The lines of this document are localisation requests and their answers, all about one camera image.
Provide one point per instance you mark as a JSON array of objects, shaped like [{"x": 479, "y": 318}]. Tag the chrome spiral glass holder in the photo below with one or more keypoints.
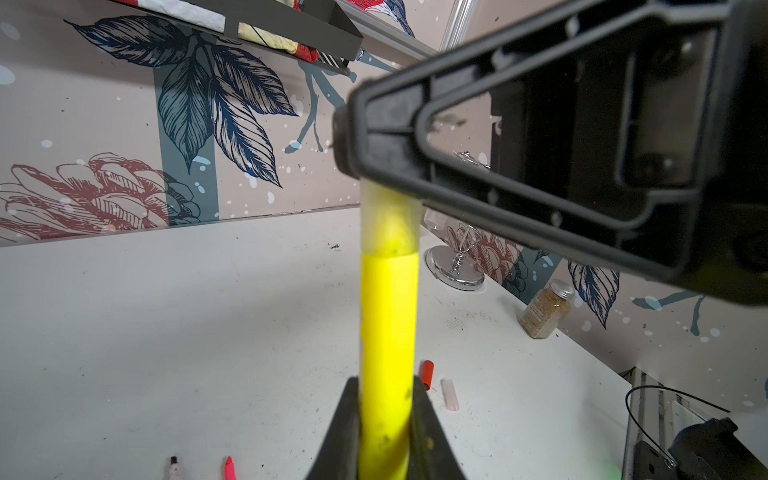
[{"x": 453, "y": 265}]

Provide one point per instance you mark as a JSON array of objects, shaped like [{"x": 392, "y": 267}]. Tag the glass spice jar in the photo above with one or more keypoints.
[{"x": 547, "y": 309}]

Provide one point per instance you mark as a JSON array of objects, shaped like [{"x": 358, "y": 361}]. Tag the pink highlighter pen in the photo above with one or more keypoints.
[{"x": 229, "y": 469}]

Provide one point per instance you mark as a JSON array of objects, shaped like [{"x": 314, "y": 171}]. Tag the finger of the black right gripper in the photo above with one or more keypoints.
[{"x": 401, "y": 132}]

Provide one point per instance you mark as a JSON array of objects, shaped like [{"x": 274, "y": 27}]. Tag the red pen cap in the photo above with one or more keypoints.
[{"x": 426, "y": 373}]

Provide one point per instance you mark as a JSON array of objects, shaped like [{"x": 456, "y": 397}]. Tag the clear translucent pen cap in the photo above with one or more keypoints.
[{"x": 390, "y": 221}]

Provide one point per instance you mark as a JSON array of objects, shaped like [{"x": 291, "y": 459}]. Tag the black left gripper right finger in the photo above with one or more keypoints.
[{"x": 430, "y": 455}]

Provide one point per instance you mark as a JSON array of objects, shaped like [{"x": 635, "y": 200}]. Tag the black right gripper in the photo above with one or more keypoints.
[{"x": 634, "y": 135}]

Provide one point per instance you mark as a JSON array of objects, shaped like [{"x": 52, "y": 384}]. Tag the white marker pen red end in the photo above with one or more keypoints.
[{"x": 174, "y": 470}]

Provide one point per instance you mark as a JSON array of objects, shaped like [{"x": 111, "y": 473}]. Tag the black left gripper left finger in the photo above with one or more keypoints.
[{"x": 338, "y": 454}]

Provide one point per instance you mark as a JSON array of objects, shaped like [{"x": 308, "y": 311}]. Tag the pale pink pen cap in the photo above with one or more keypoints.
[{"x": 449, "y": 395}]

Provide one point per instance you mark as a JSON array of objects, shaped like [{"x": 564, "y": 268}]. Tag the aluminium frame crossbar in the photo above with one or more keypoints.
[{"x": 384, "y": 40}]

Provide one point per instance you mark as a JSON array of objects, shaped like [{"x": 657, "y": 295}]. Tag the yellow highlighter pen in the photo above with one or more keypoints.
[{"x": 388, "y": 301}]

